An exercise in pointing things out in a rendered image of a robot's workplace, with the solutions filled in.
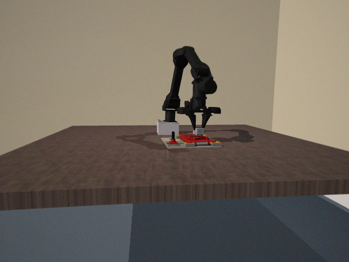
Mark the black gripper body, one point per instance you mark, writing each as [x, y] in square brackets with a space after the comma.
[198, 102]

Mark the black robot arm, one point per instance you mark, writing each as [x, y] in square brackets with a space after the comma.
[203, 82]

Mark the beige flat plate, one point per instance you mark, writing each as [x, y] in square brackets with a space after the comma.
[182, 144]

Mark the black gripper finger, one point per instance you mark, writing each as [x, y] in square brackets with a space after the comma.
[193, 120]
[205, 118]

